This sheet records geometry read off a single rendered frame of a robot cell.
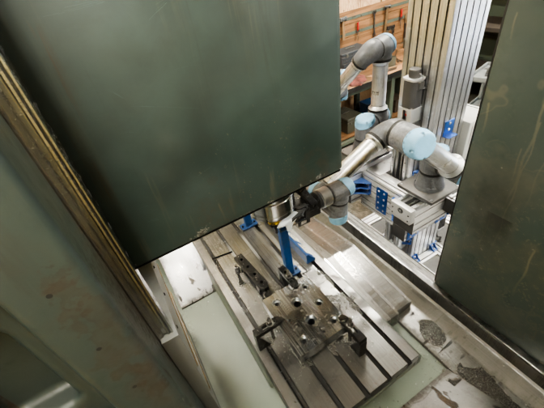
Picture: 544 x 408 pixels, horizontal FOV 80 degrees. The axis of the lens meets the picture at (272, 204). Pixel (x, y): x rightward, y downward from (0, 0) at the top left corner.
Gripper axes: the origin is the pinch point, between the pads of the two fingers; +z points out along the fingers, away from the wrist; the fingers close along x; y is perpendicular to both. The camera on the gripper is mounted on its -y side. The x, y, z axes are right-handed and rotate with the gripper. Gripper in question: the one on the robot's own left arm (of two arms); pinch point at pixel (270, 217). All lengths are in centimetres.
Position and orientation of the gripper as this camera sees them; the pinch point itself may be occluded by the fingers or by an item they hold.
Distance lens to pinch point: 112.6
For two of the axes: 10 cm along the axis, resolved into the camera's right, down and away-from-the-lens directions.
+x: -5.0, -4.8, 7.2
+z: -8.6, 3.9, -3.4
